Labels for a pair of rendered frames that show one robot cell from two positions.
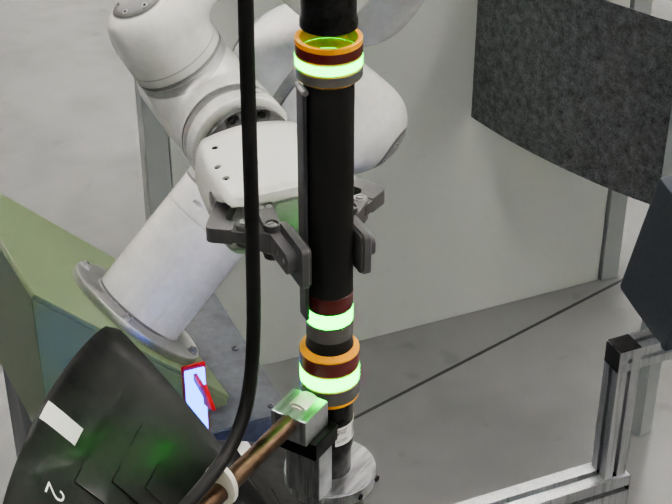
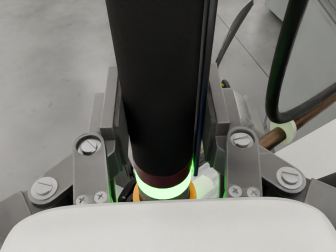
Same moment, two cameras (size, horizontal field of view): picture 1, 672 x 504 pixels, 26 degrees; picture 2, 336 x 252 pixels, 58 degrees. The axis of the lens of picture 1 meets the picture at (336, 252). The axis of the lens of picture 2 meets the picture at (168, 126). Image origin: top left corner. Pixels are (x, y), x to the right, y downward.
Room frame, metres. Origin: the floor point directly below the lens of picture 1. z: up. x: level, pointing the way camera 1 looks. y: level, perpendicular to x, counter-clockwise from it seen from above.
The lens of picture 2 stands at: (0.93, 0.04, 1.64)
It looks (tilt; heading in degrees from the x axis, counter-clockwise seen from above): 49 degrees down; 202
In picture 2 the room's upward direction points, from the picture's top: 1 degrees counter-clockwise
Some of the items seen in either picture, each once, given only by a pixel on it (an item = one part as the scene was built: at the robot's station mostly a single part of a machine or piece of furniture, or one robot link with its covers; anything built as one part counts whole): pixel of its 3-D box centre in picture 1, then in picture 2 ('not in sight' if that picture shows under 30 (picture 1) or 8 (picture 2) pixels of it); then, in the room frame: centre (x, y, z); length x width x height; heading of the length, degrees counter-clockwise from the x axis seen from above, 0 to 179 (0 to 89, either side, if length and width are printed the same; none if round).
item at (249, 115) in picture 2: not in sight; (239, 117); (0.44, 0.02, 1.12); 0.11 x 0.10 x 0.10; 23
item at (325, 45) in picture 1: (329, 57); not in sight; (0.84, 0.00, 1.68); 0.04 x 0.04 x 0.03
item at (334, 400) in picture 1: (329, 382); not in sight; (0.84, 0.00, 1.42); 0.04 x 0.04 x 0.01
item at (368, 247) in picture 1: (363, 229); (87, 140); (0.87, -0.02, 1.53); 0.07 x 0.03 x 0.03; 23
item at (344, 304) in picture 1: (329, 294); (162, 156); (0.84, 0.00, 1.50); 0.03 x 0.03 x 0.01
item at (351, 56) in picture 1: (329, 45); not in sight; (0.84, 0.00, 1.69); 0.04 x 0.04 x 0.01
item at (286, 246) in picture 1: (272, 250); (242, 134); (0.84, 0.04, 1.53); 0.07 x 0.03 x 0.03; 23
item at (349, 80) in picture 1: (329, 68); not in sight; (0.84, 0.00, 1.67); 0.04 x 0.04 x 0.01
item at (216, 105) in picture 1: (242, 141); not in sight; (1.00, 0.07, 1.53); 0.09 x 0.03 x 0.08; 113
